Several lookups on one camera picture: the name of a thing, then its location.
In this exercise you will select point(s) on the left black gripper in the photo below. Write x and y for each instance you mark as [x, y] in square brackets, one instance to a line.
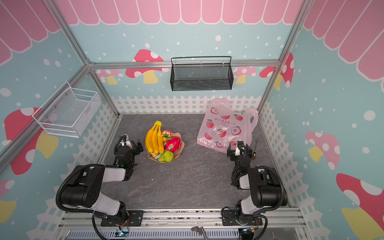
[135, 148]

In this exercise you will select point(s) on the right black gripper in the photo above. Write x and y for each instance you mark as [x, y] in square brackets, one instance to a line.
[242, 149]

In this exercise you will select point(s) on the yellow banana bunch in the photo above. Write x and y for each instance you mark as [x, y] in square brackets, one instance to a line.
[154, 139]

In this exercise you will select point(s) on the pink printed plastic bag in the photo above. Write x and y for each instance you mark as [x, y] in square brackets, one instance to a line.
[223, 127]

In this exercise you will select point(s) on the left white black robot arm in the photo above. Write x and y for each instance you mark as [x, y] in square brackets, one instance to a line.
[81, 192]

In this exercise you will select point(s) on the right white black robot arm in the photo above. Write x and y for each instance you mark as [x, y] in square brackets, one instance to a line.
[267, 192]

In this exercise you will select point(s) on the green custard apple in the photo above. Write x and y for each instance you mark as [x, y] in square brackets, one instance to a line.
[166, 157]

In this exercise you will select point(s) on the red dragon fruit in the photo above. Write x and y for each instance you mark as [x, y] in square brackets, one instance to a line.
[173, 144]

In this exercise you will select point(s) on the tan wavy fruit plate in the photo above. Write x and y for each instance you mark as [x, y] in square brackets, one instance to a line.
[177, 153]

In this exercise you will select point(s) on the white wire wall basket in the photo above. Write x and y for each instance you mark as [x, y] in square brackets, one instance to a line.
[68, 112]

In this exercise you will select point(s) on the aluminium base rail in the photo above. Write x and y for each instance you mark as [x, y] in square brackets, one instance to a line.
[188, 224]

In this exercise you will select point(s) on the black mesh wall basket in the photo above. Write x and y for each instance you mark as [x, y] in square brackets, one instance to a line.
[210, 73]

